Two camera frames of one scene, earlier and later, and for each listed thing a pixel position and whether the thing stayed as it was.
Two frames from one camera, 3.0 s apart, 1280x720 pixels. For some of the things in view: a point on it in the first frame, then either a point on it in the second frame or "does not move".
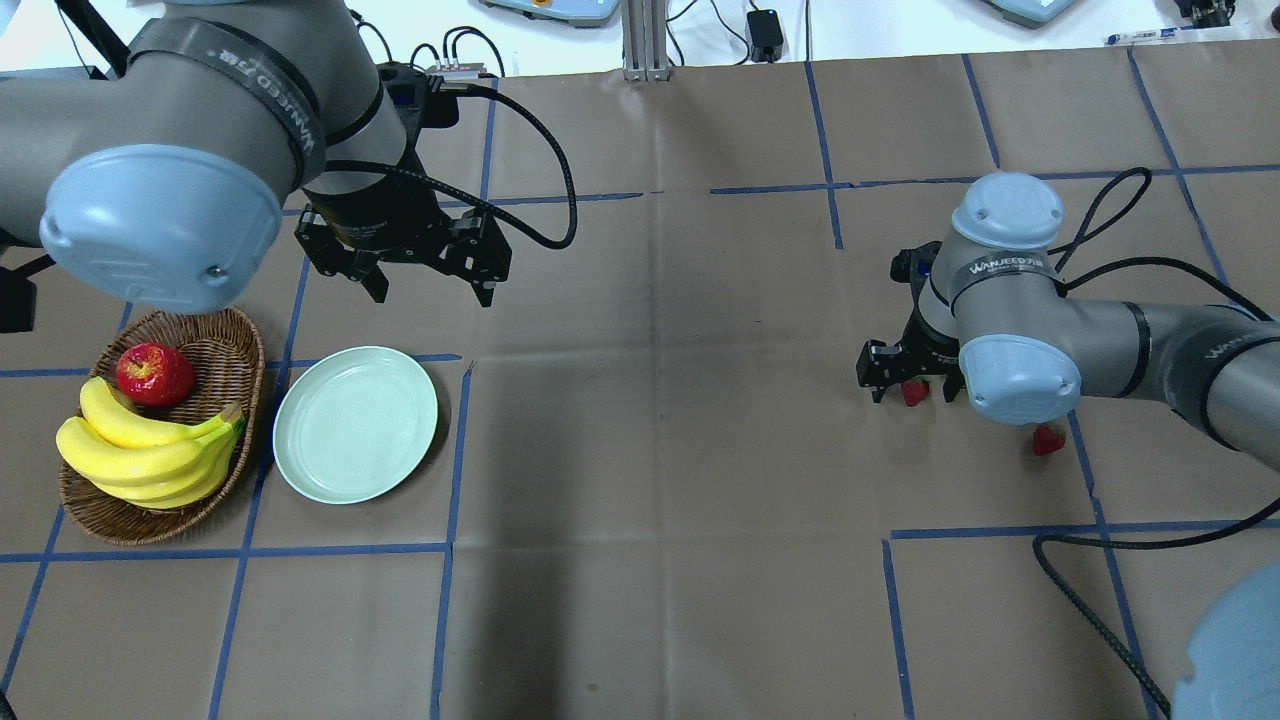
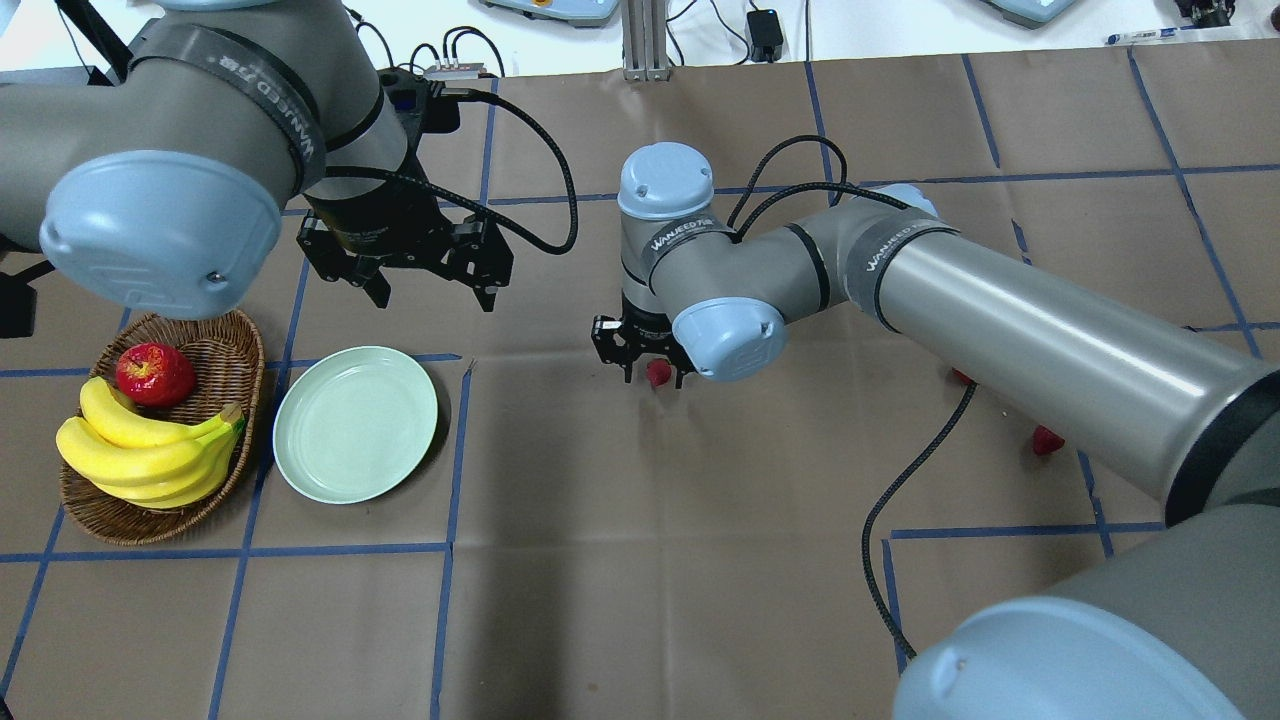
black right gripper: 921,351 -> 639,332
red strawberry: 1047,440 does not move
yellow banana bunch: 144,461 does not move
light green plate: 356,424 does not move
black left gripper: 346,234 does not move
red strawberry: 914,391 -> 659,371
